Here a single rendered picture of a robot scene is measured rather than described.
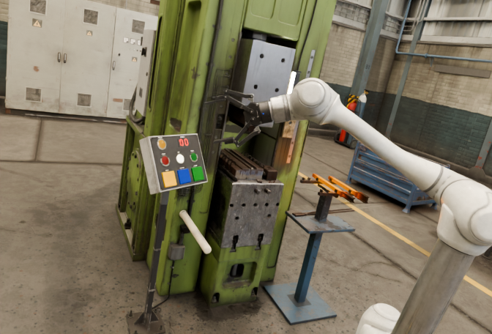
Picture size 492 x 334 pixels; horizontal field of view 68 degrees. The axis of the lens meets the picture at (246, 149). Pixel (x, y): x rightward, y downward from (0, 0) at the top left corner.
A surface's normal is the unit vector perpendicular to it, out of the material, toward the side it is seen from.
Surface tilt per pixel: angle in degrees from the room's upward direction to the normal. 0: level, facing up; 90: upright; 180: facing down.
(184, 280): 90
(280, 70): 90
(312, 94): 75
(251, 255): 90
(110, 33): 90
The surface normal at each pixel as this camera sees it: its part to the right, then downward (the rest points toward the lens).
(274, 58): 0.44, 0.30
